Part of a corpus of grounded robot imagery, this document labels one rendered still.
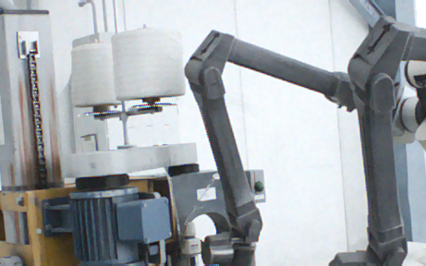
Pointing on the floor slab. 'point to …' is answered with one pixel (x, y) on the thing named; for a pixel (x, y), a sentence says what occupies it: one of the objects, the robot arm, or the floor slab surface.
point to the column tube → (22, 117)
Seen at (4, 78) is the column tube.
